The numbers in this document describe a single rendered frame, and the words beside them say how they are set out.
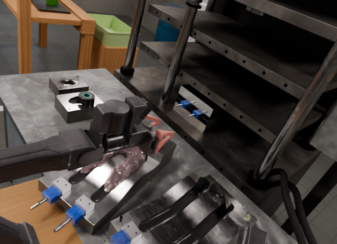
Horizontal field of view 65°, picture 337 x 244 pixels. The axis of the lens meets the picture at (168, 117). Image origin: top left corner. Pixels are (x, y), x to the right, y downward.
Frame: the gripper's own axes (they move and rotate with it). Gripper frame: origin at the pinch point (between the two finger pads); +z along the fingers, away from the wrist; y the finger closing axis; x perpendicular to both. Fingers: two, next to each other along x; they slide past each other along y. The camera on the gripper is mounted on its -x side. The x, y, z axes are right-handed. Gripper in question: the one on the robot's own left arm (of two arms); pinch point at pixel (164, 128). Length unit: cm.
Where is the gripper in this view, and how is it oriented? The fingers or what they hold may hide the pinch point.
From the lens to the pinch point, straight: 74.3
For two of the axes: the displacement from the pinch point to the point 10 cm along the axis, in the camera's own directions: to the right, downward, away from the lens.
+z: 7.4, -1.5, 6.5
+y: -6.0, -5.6, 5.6
